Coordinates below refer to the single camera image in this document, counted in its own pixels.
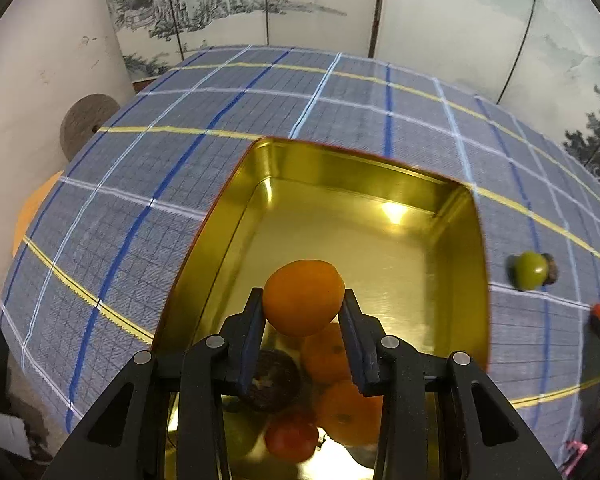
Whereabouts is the small red fruit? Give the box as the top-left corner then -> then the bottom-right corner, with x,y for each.
264,409 -> 321,461

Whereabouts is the small brown wrinkled fruit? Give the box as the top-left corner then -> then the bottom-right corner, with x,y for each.
542,253 -> 560,286

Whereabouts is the orange mandarin with stem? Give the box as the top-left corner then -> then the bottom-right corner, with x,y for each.
314,380 -> 384,449

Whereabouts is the smooth orange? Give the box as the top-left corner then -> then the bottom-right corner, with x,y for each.
262,259 -> 346,337

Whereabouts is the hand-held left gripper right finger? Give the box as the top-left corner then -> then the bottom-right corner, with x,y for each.
340,288 -> 564,480

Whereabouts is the blue plaid tablecloth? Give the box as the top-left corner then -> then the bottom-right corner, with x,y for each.
0,45 -> 600,471

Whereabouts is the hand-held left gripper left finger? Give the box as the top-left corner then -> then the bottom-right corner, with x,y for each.
40,287 -> 266,480

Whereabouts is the white paper sheet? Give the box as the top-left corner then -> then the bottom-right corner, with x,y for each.
0,411 -> 32,455

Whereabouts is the dark red passion fruit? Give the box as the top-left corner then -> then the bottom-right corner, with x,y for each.
230,350 -> 304,414

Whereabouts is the gold and red tin box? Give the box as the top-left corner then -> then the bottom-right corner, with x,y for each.
152,136 -> 491,480

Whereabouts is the grey round disc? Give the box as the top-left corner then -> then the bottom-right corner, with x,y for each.
60,92 -> 124,161

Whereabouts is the landscape painted folding screen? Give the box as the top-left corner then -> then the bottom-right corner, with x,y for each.
100,0 -> 600,192

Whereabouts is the orange round object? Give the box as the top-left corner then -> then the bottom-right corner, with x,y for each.
12,171 -> 65,259

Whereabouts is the green round fruit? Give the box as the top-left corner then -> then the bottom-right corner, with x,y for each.
511,251 -> 549,291

